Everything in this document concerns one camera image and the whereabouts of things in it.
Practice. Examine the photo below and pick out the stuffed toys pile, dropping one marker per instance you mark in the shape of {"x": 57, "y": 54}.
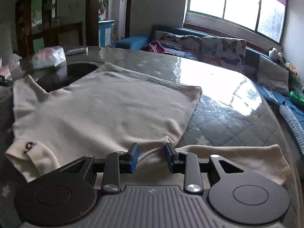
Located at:
{"x": 291, "y": 68}

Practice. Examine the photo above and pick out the pink tissue pack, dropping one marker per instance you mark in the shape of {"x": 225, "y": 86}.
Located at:
{"x": 48, "y": 57}

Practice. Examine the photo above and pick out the window with green frame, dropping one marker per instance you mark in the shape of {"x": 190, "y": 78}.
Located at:
{"x": 265, "y": 18}

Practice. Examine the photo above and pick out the butterfly pillow right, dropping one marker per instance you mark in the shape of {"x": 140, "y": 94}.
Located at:
{"x": 228, "y": 53}

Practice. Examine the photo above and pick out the blue white small cabinet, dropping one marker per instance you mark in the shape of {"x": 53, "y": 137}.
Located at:
{"x": 105, "y": 32}

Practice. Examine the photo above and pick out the panda plush toy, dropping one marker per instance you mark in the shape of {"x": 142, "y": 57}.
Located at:
{"x": 276, "y": 56}

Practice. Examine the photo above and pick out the white remote control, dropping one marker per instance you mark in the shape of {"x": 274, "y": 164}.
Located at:
{"x": 77, "y": 51}

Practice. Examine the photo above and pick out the blue corner sofa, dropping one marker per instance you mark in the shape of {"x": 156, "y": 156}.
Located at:
{"x": 292, "y": 114}

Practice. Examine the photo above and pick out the cream white garment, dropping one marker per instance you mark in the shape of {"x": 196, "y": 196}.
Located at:
{"x": 103, "y": 112}

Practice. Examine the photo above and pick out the green plastic basin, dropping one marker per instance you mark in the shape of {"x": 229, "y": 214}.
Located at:
{"x": 297, "y": 99}

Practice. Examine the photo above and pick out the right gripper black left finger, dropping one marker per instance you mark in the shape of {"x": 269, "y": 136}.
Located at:
{"x": 70, "y": 192}

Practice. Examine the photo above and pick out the dark wooden cabinet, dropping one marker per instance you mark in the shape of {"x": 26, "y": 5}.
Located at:
{"x": 46, "y": 23}

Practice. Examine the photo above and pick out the butterfly pillow left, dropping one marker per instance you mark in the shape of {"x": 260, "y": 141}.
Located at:
{"x": 187, "y": 43}

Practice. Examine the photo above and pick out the butterfly pillow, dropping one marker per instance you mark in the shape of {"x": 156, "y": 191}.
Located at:
{"x": 228, "y": 53}
{"x": 187, "y": 43}

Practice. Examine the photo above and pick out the magenta garment on sofa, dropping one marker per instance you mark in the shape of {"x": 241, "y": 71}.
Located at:
{"x": 156, "y": 47}

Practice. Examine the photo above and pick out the round black induction cooktop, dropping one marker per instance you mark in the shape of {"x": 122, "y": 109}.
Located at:
{"x": 59, "y": 77}

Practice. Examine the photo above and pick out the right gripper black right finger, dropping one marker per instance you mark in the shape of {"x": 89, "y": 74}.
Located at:
{"x": 234, "y": 192}

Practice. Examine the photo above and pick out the grey cushion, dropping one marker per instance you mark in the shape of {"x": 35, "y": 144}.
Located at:
{"x": 273, "y": 76}

